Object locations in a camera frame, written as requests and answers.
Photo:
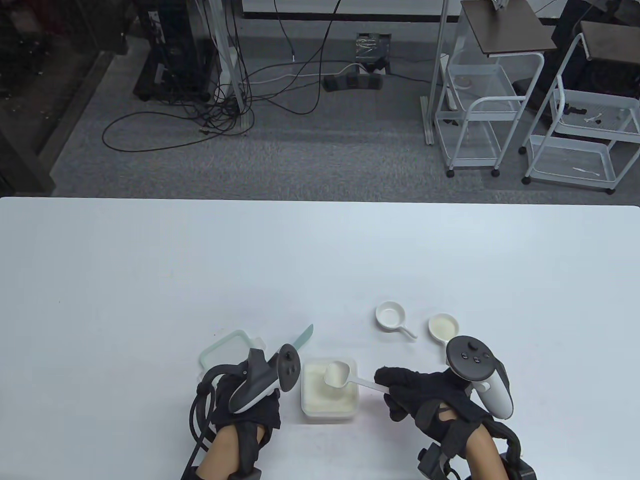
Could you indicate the person's left hand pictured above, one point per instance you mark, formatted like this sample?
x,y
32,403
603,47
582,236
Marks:
x,y
257,415

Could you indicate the person's right hand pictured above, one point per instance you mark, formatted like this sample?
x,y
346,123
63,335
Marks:
x,y
425,395

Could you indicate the white sugar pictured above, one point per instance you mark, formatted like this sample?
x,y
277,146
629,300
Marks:
x,y
317,395

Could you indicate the clear plastic sugar container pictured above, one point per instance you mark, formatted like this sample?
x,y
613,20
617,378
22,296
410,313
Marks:
x,y
330,415

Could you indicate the clear container lid green rim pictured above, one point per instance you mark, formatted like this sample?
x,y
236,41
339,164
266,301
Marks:
x,y
222,350

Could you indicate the white coffee spoon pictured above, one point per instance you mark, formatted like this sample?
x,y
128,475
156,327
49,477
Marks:
x,y
336,375

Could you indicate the mint green dessert spatula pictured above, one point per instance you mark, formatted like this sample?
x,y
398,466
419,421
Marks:
x,y
304,336

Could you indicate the person's left forearm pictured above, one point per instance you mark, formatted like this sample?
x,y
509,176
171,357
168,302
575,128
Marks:
x,y
225,450

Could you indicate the person's right forearm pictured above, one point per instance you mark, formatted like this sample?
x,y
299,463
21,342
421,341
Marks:
x,y
485,452

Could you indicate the white round measuring scoop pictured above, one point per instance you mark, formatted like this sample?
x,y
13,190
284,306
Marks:
x,y
390,315
443,326

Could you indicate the grey white VR controller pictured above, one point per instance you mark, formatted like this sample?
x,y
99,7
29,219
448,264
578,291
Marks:
x,y
257,382
470,357

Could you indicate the black glove sensor box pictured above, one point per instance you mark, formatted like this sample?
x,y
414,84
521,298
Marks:
x,y
432,462

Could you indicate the thin white stick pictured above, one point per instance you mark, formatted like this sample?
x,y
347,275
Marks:
x,y
585,171

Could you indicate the black foot pedal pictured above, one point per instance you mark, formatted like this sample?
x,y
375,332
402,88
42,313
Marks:
x,y
350,82

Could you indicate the small black gadget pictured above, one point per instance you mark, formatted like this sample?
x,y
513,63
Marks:
x,y
575,110

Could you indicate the small white clip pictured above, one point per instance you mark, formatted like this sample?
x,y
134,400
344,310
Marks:
x,y
594,119

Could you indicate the black floor outlet box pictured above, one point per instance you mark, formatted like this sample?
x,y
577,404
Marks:
x,y
372,50

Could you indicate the black equipment rack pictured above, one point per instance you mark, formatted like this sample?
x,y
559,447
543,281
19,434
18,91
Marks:
x,y
175,60

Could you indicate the white cart with brown top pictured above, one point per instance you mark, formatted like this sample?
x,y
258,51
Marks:
x,y
612,42
515,30

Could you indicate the white desk with black edge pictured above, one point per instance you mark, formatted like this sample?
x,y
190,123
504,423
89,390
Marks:
x,y
380,7

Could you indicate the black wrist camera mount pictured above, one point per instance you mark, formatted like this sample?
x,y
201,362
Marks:
x,y
520,470
247,475

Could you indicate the silver aluminium frame post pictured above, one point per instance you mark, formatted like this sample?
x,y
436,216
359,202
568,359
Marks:
x,y
247,122
429,125

